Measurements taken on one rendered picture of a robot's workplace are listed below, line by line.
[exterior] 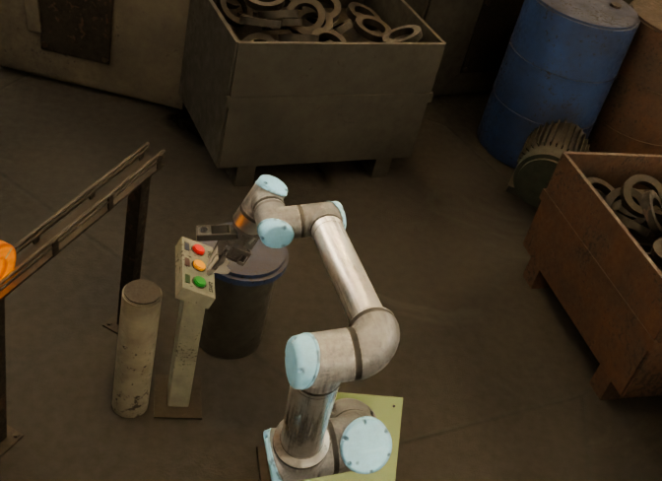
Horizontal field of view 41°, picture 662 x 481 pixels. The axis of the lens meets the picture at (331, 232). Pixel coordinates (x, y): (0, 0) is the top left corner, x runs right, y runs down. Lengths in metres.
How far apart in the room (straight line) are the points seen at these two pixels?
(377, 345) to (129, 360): 1.15
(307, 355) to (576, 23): 2.97
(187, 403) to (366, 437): 0.86
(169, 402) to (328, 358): 1.29
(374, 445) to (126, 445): 0.92
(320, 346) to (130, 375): 1.15
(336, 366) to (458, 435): 1.47
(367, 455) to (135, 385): 0.87
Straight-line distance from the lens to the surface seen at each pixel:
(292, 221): 2.35
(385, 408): 2.72
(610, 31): 4.56
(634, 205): 3.81
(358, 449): 2.43
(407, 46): 4.05
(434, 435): 3.26
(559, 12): 4.54
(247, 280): 2.98
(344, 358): 1.88
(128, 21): 4.43
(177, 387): 3.03
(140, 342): 2.80
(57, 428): 3.04
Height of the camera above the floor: 2.37
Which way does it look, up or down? 37 degrees down
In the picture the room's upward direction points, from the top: 15 degrees clockwise
